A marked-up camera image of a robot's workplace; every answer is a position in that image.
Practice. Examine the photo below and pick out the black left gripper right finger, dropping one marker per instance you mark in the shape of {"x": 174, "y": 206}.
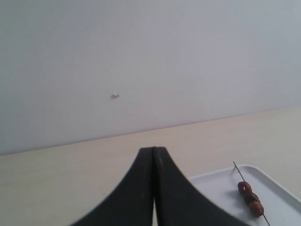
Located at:
{"x": 178, "y": 202}

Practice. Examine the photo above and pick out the thin metal skewer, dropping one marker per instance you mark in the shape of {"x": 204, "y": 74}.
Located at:
{"x": 243, "y": 179}

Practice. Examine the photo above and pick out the white plastic tray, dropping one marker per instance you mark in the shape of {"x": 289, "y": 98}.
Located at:
{"x": 280, "y": 206}

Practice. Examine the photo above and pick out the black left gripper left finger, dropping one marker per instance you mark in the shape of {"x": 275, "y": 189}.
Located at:
{"x": 131, "y": 202}

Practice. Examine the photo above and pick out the red berry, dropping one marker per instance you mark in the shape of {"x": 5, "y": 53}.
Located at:
{"x": 244, "y": 188}
{"x": 256, "y": 208}
{"x": 249, "y": 198}

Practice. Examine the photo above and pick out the small white wall hook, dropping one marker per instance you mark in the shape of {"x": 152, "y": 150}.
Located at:
{"x": 114, "y": 96}

